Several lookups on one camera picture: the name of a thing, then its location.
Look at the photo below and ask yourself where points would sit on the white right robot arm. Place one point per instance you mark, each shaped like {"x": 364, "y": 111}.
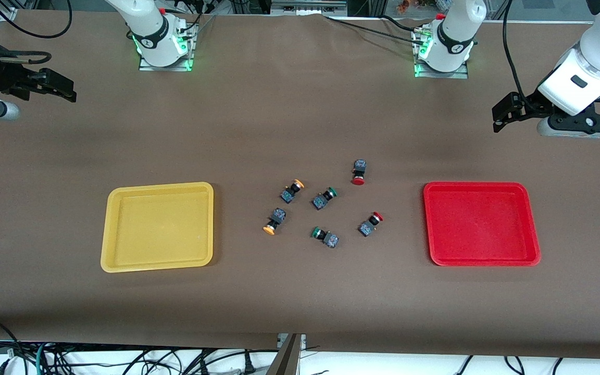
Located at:
{"x": 144, "y": 21}

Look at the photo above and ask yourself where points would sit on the red push button switch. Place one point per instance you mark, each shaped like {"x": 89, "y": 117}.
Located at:
{"x": 369, "y": 225}
{"x": 359, "y": 172}

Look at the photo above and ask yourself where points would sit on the brown table cover mat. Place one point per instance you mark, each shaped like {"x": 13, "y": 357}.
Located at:
{"x": 300, "y": 104}

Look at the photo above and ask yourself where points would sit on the red plastic tray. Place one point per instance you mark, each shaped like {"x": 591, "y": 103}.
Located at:
{"x": 479, "y": 224}

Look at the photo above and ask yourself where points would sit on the yellow push button switch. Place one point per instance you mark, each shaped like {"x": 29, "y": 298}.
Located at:
{"x": 275, "y": 220}
{"x": 290, "y": 192}

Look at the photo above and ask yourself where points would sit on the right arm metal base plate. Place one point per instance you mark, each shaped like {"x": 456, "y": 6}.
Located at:
{"x": 188, "y": 54}

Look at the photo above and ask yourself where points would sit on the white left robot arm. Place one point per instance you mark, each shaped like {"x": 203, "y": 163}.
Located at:
{"x": 599, "y": 57}

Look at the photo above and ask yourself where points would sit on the aluminium corner bracket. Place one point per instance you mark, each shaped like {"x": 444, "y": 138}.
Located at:
{"x": 7, "y": 14}

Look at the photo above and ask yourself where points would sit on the green push button switch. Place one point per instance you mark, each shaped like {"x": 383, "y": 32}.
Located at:
{"x": 327, "y": 238}
{"x": 322, "y": 199}

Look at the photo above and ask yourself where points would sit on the orange background object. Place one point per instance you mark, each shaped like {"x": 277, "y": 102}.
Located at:
{"x": 409, "y": 6}

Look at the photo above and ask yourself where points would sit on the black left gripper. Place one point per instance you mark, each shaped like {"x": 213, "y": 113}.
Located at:
{"x": 529, "y": 105}

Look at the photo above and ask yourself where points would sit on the yellow plastic tray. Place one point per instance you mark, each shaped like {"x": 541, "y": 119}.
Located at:
{"x": 159, "y": 226}

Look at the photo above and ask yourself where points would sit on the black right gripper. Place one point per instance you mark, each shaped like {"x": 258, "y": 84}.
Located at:
{"x": 4, "y": 79}

